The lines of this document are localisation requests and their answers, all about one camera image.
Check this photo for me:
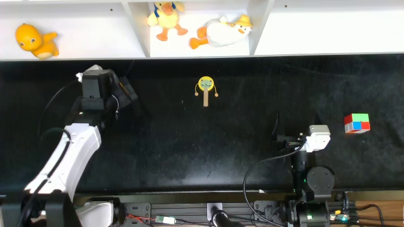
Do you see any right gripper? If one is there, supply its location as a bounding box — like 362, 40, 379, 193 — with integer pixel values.
271, 112, 323, 149

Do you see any many-coloured puzzle cube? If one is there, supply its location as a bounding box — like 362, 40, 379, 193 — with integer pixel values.
343, 113, 371, 134

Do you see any yellow cat rattle drum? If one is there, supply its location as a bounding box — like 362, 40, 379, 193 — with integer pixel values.
194, 76, 219, 108

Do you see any yellow rubber duck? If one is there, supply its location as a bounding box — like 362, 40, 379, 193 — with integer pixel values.
15, 23, 60, 61

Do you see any white shelf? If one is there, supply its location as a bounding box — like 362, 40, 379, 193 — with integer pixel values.
0, 0, 404, 62

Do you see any white plush duck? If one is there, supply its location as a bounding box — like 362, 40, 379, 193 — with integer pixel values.
189, 14, 253, 50

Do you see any yellow plush duck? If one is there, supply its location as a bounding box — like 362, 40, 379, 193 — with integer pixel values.
147, 1, 189, 42

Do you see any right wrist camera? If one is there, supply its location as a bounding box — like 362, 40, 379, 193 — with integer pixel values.
304, 124, 331, 153

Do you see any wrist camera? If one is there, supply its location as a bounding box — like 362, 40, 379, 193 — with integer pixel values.
304, 124, 331, 153
75, 64, 104, 83

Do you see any mounting rail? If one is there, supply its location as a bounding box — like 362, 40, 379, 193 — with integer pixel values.
72, 197, 386, 227

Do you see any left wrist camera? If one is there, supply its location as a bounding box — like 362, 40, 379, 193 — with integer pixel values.
75, 64, 104, 83

